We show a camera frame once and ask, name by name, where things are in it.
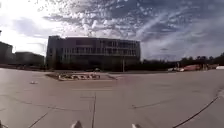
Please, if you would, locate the row of trees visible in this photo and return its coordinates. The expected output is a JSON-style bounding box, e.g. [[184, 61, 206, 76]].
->
[[139, 52, 224, 72]]

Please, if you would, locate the white vehicle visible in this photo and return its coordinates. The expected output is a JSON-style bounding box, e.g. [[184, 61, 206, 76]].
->
[[167, 67, 185, 73]]

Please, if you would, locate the grey concrete slab plaza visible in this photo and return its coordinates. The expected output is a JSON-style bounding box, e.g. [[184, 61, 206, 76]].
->
[[0, 68, 224, 128]]

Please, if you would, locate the dark wide multi-storey building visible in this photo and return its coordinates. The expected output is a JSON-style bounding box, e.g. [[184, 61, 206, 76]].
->
[[45, 35, 142, 72]]

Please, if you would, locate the flower bed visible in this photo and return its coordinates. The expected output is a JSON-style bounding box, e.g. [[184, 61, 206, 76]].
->
[[45, 71, 118, 82]]

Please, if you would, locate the low dark building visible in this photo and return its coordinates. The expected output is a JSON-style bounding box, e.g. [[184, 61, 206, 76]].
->
[[14, 51, 46, 67]]

